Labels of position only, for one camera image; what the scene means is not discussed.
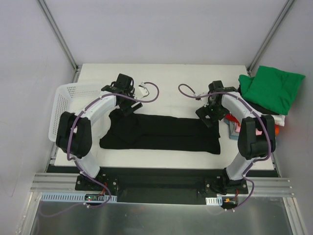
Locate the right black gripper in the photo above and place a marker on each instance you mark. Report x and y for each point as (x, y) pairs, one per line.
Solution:
(207, 113)

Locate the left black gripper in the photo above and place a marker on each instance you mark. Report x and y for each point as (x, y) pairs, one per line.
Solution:
(130, 107)

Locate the black graphic t-shirt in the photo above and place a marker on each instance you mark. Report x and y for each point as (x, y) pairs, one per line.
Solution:
(140, 131)

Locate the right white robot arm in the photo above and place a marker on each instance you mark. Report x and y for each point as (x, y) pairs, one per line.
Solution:
(256, 139)

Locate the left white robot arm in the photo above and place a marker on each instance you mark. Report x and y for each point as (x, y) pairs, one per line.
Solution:
(74, 134)

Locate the light blue folded t-shirt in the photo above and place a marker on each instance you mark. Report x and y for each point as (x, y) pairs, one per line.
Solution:
(232, 134)

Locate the black folded t-shirt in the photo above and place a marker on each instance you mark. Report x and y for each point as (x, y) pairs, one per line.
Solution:
(256, 106)

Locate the white plastic basket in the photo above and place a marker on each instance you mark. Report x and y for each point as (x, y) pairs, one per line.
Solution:
(73, 98)

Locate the green folded t-shirt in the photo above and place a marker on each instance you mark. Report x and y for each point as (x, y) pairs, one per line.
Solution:
(271, 88)

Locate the orange folded t-shirt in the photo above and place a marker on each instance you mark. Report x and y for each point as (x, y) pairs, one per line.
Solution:
(276, 130)

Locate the white folded t-shirt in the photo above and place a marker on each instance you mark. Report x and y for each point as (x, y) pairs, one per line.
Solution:
(279, 120)

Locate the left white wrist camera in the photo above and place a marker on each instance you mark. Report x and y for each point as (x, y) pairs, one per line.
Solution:
(142, 91)

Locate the right slotted cable duct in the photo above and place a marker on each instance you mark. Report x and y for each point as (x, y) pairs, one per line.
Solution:
(214, 201)

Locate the slotted cable duct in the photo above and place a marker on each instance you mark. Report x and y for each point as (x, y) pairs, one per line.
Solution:
(214, 201)
(77, 197)

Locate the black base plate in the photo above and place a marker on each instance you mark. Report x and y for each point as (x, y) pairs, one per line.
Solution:
(168, 186)

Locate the left aluminium corner post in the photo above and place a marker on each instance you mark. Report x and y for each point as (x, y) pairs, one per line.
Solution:
(61, 40)

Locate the aluminium corner post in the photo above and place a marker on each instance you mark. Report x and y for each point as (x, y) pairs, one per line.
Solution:
(61, 40)
(287, 6)

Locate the aluminium rail frame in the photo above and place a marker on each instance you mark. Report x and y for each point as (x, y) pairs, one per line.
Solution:
(261, 182)

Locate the right aluminium corner post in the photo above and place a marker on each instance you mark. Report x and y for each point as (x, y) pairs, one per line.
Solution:
(287, 6)

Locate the left slotted cable duct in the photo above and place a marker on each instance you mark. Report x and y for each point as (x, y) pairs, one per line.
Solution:
(77, 197)

